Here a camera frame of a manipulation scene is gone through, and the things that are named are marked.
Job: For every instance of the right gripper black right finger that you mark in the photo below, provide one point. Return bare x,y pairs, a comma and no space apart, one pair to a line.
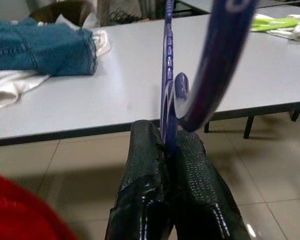
202,195

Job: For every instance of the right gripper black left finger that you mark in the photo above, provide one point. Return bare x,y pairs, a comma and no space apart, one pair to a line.
140,175

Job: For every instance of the large plain red shirt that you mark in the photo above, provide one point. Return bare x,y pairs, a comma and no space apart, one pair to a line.
20,212

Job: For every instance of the purple plastic hanger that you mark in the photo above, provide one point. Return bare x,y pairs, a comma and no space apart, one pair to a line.
215,62

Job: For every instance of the grey table with black legs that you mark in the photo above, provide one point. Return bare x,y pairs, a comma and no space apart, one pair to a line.
115,87

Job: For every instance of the white cotton garment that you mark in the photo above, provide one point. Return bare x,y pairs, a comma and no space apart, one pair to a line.
10,87

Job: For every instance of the blue denim garment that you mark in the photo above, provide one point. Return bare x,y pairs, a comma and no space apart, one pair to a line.
40,50

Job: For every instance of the brown round basket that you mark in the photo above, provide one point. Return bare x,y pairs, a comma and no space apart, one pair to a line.
65,10

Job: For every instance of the grey back table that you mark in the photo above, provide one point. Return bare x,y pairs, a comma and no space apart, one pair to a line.
285,5

